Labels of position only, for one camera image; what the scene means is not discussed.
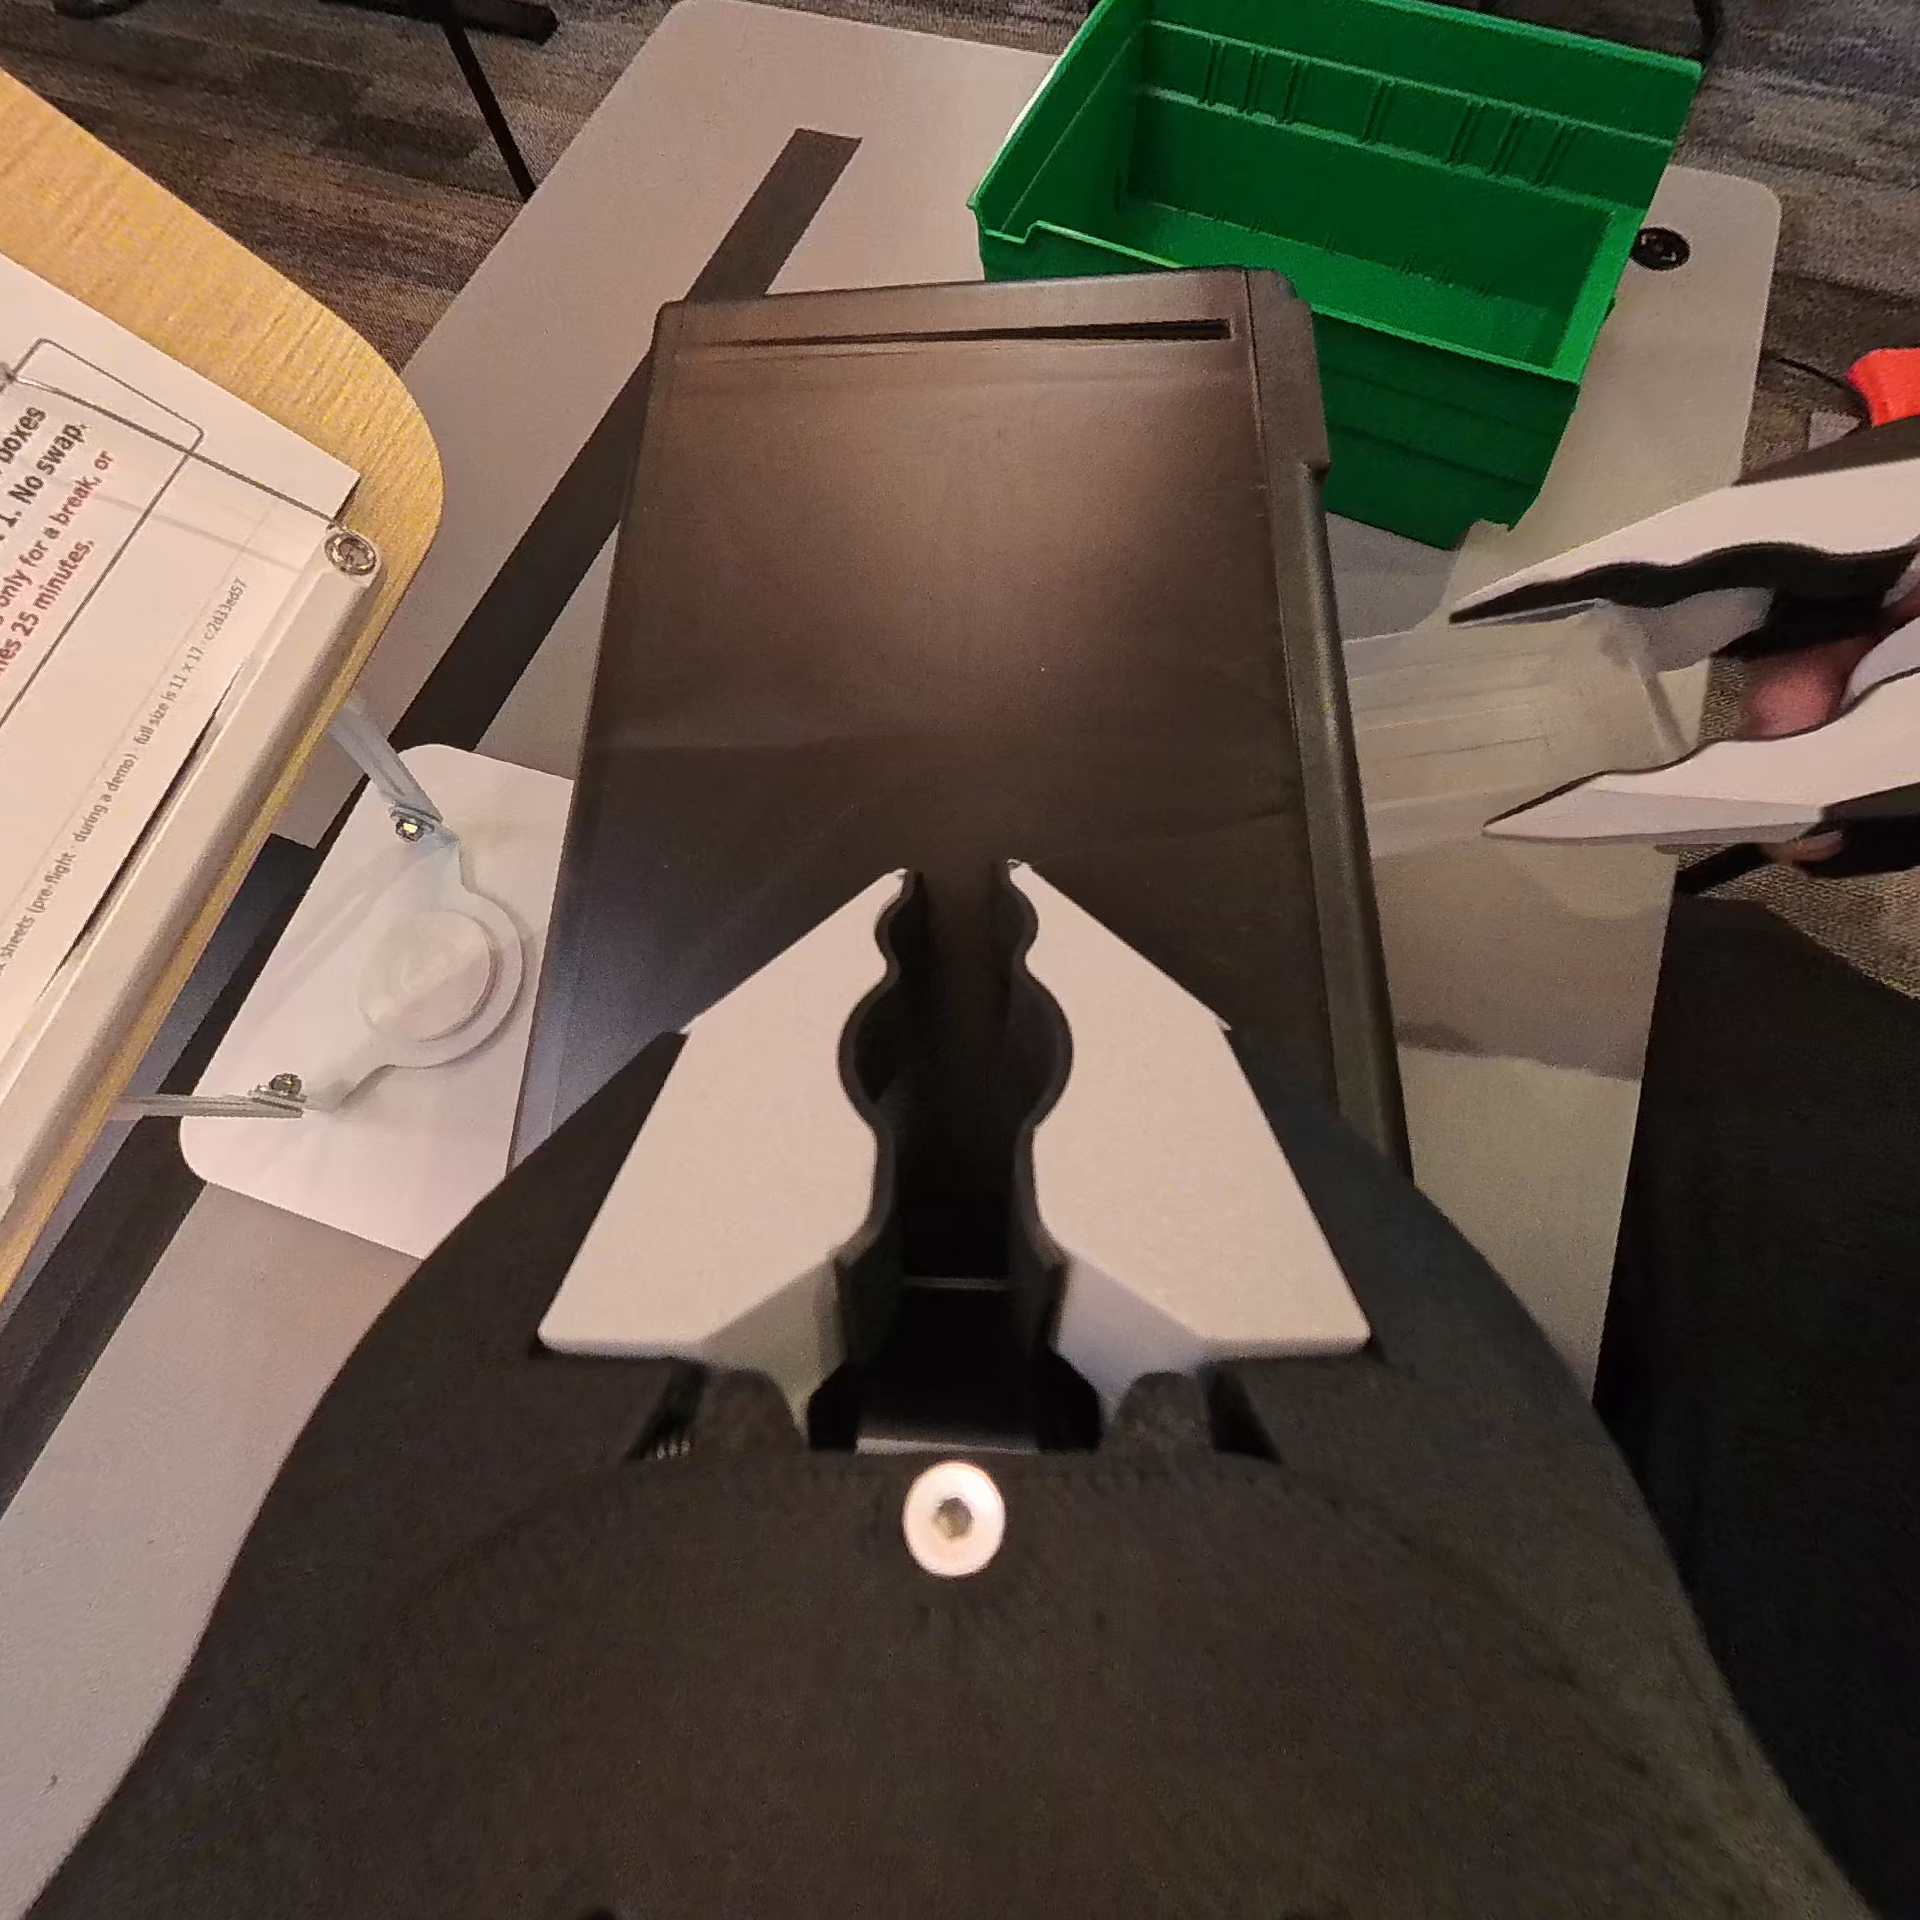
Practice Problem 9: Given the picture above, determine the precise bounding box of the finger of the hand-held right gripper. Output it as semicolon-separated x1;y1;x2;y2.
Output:
1446;458;1920;673
1480;622;1920;854

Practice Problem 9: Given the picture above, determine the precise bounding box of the green plastic bin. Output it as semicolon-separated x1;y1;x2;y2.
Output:
967;0;1707;554

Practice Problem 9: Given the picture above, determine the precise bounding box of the wire page holder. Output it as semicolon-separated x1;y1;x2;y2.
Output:
0;336;379;576

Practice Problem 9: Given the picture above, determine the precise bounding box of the person's right hand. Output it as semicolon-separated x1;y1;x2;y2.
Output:
1747;638;1877;742

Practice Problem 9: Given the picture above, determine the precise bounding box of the black table leg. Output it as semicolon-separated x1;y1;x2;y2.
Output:
440;0;559;202

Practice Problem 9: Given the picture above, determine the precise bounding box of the printed instruction sheet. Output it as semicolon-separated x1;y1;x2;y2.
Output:
0;256;366;1057

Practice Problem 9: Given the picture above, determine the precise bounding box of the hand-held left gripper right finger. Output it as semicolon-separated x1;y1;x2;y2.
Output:
996;855;1376;1379

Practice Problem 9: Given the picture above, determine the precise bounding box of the black drawer cabinet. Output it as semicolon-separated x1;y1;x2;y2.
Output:
510;270;1415;1455

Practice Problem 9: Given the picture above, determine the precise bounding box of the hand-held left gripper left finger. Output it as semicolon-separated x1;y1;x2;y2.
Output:
535;867;933;1379

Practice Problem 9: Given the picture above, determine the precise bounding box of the clear plastic drawer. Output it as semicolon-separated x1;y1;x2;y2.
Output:
1340;622;1694;860

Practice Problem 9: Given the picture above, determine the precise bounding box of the white stand ledge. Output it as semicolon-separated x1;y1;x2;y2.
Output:
0;527;385;1206

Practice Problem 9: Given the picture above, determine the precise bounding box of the white stand base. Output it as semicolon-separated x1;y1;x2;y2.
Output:
128;704;582;1262

